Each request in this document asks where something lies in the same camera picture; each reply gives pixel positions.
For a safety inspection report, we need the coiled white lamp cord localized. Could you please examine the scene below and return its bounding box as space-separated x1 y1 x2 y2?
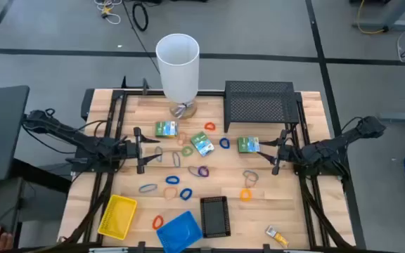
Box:
173 101 194 119

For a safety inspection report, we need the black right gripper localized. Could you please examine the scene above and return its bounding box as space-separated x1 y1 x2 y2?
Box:
257 129 304 176

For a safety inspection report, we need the black plastic basket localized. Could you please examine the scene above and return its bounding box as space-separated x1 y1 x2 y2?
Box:
200 195 231 239

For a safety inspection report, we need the thin white floor cable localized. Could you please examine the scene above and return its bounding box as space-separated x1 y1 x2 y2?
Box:
396 30 405 63

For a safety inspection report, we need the green crayon box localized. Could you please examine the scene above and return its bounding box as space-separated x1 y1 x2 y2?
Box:
190 131 215 157
237 136 261 154
155 121 179 138

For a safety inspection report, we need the blue plastic basket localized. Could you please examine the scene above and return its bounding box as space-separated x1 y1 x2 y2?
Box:
155 210 203 253

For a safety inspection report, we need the grey desk leg frame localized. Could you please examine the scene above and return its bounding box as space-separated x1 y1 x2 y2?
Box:
349 0 405 32

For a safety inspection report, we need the yellow floor cable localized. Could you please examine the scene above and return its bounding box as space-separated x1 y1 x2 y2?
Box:
356 0 386 35

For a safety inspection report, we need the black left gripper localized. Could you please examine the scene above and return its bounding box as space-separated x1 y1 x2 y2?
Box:
120 127 163 175

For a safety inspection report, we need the dark grey side desk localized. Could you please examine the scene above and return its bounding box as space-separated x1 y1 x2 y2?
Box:
0 85 30 183

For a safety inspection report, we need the white table lamp wooden base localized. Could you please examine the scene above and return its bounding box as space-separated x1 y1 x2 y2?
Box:
155 33 201 119

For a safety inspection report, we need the black mesh shelf riser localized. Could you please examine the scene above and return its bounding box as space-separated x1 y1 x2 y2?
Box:
223 80 300 134

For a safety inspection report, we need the yellow plastic basket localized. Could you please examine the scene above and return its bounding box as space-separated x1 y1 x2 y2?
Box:
97 195 139 241

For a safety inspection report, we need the black coiled floor cable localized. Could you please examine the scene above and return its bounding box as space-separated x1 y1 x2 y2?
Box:
131 1 150 32

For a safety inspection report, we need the small yellow white packet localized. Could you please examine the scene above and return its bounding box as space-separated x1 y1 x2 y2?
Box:
264 225 290 247

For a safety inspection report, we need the grey desk foot bar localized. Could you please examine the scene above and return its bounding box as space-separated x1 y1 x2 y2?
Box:
378 111 405 123

